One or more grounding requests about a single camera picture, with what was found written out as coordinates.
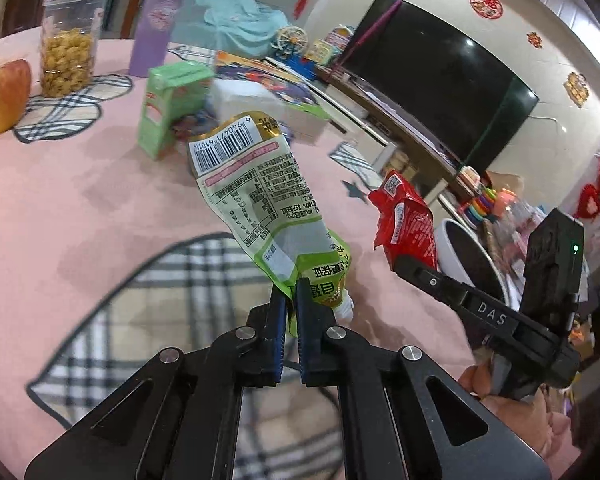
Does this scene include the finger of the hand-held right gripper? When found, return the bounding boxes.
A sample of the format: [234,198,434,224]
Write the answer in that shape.
[392,254,473,314]

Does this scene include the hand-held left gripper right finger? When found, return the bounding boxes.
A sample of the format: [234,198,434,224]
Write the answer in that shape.
[295,277,552,480]

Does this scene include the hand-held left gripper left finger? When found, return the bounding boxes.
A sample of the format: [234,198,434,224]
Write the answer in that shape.
[24,282,287,480]

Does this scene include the white waste bin black liner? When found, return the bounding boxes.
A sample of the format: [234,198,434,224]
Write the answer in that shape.
[434,218,511,311]

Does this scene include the red snack packet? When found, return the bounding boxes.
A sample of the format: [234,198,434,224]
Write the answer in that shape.
[367,170,438,271]

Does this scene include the green white spout pouch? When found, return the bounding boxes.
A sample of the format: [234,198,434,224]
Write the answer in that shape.
[187,111,353,336]

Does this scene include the white tissue pack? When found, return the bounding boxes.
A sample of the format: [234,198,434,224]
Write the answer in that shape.
[207,79,291,133]

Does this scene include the person's right hand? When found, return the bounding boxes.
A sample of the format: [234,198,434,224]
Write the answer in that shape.
[457,362,581,466]

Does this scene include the pink plastic storage boxes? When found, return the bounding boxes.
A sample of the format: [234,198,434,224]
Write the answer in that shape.
[495,195,548,281]

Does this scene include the black flat television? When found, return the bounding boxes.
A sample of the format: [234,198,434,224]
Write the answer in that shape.
[337,0,540,173]

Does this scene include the pink printed blanket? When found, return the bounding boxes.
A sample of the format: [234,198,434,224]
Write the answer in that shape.
[0,25,481,480]

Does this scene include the green juice carton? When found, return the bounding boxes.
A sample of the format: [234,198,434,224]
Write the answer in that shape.
[138,60,216,161]

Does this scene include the colourful puzzle box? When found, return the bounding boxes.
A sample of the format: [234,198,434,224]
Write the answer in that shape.
[215,50,348,133]

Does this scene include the blue toy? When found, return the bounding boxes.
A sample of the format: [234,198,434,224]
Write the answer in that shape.
[285,55,318,76]

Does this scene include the yellow toy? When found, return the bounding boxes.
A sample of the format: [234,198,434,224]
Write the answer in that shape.
[305,39,337,65]

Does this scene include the pink white toy box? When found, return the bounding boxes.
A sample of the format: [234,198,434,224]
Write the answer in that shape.
[327,24,356,51]

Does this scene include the ferris wheel toy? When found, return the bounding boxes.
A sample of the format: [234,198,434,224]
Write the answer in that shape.
[271,25,309,61]

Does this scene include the teal cloth covered armchair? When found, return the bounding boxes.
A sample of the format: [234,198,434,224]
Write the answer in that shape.
[172,0,288,58]

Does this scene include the purple drink bottle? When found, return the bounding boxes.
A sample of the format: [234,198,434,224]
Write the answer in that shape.
[128,0,193,78]

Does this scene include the clear plastic snack jar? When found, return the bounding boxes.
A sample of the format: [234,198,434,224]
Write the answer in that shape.
[39,0,113,99]

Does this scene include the red yellow apple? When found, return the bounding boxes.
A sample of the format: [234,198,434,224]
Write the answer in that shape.
[0,59,32,138]

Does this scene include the rainbow stacking ring toy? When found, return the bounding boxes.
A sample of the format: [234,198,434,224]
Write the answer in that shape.
[462,185,501,228]

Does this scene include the orange wall decal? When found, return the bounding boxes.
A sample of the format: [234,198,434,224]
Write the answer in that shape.
[563,71,590,108]

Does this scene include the round red wall decal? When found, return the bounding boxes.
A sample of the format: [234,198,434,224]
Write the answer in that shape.
[470,0,504,17]

